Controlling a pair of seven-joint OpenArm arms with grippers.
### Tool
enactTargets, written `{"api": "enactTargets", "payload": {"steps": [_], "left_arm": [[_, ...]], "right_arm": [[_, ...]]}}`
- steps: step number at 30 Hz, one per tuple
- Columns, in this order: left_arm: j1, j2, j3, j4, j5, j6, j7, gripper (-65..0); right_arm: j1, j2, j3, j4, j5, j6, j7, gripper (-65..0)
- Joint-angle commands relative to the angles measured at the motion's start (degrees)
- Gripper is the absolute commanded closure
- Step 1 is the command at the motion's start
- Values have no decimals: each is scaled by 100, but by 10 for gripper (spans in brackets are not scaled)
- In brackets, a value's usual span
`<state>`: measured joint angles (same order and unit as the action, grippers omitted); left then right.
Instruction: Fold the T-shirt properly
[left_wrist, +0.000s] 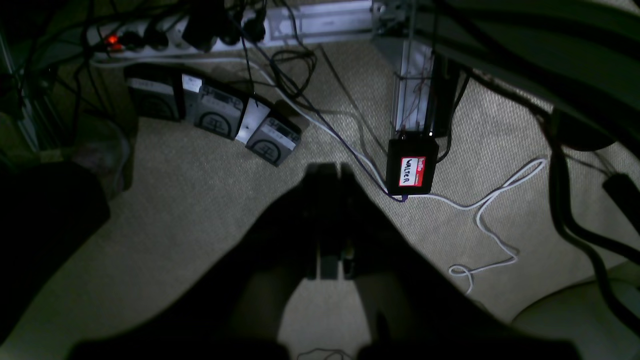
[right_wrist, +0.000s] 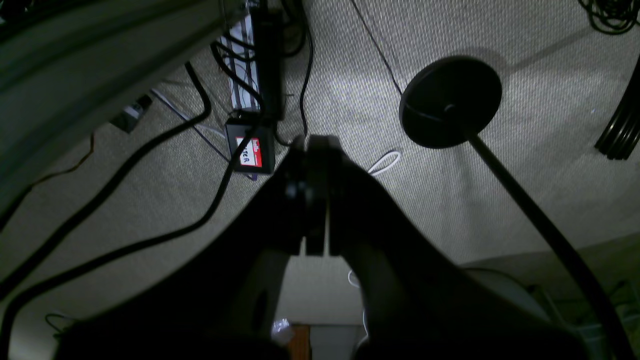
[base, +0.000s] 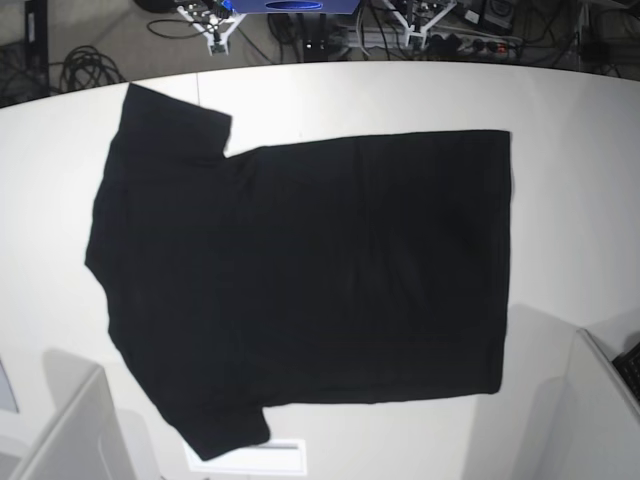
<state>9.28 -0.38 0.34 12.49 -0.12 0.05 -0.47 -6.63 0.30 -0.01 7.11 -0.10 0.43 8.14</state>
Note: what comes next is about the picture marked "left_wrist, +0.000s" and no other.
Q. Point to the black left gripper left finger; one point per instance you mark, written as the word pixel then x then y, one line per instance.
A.
pixel 319 186

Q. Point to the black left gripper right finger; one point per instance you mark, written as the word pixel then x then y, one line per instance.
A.
pixel 354 251

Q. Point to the grey foot pedal right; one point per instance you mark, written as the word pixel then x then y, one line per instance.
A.
pixel 267 133

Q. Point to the grey foot pedal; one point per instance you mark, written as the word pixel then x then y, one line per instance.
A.
pixel 155 98
pixel 213 106
pixel 267 133

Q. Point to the black labelled adapter box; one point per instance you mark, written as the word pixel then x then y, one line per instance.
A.
pixel 410 165

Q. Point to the aluminium table leg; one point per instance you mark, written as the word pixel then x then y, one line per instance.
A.
pixel 425 88

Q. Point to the grey foot pedal middle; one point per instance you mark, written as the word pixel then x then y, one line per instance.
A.
pixel 213 106

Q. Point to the grey foot pedal left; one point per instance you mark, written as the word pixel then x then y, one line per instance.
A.
pixel 155 98

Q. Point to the white power strip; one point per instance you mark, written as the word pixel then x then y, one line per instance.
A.
pixel 178 35

